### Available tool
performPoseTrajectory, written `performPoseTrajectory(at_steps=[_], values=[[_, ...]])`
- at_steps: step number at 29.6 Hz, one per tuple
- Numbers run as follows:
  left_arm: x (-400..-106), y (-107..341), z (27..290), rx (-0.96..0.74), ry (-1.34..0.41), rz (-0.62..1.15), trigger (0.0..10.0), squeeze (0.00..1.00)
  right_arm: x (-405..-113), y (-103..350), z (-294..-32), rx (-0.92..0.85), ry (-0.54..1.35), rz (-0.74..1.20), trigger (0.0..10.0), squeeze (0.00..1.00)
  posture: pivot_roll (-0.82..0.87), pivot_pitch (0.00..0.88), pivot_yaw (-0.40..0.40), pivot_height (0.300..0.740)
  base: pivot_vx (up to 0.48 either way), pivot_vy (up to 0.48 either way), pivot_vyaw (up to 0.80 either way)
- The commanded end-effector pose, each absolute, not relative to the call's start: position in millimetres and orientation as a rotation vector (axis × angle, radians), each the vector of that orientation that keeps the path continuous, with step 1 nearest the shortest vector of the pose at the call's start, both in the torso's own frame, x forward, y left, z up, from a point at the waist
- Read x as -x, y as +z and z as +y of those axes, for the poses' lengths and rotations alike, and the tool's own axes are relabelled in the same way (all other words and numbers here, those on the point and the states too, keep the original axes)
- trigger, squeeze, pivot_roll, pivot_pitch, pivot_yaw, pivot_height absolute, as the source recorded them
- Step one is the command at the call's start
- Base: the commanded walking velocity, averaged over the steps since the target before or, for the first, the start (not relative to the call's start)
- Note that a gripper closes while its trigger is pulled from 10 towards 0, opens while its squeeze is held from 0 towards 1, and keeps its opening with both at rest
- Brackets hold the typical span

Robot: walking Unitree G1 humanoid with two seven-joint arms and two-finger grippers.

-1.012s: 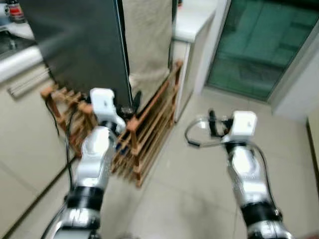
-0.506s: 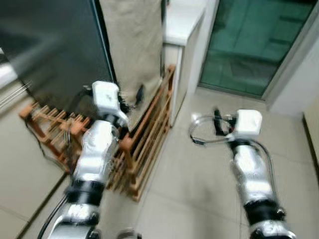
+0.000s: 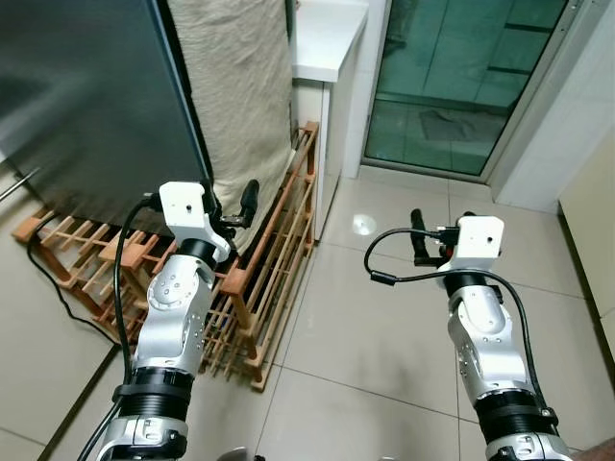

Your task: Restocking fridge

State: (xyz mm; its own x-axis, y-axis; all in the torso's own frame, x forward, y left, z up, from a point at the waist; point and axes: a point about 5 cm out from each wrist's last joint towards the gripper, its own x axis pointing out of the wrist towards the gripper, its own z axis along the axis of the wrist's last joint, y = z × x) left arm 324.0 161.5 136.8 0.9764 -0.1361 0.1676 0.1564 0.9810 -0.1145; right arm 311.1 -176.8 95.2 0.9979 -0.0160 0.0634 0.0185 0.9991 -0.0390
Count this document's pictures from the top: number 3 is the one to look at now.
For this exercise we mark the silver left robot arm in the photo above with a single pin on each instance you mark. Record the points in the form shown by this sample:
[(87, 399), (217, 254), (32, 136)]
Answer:
[(173, 307)]

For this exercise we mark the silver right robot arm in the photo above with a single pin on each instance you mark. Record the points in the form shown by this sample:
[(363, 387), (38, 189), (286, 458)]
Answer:
[(485, 336)]

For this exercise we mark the person's bare forearm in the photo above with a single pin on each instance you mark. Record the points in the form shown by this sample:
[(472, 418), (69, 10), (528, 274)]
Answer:
[(596, 453)]

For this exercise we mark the dark grey fridge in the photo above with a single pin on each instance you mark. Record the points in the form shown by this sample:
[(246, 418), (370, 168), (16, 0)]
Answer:
[(86, 96)]

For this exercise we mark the wooden wine rack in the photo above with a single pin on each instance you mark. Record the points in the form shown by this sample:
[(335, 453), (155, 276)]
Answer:
[(279, 240)]

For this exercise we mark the beige hanging cloth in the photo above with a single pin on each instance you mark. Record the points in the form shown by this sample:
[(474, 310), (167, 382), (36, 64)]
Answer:
[(231, 86)]

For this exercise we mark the cream cabinet panel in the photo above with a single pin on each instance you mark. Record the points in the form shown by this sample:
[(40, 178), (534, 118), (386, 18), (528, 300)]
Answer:
[(591, 230)]

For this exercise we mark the green tinted glass door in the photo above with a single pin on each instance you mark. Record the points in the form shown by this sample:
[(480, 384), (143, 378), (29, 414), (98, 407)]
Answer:
[(452, 77)]

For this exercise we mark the white side cabinet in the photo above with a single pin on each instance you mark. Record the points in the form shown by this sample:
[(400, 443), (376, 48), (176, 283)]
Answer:
[(327, 38)]

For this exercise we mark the grey robot left foot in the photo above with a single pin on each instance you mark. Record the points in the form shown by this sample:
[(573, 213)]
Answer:
[(240, 454)]

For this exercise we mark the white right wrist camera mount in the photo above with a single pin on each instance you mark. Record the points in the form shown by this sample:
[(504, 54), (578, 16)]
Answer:
[(479, 240)]

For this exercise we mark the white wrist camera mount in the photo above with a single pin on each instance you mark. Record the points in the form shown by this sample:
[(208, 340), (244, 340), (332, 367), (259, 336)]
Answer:
[(479, 240), (183, 206)]

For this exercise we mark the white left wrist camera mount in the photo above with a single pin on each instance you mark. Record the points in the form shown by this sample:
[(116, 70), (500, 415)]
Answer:
[(183, 206)]

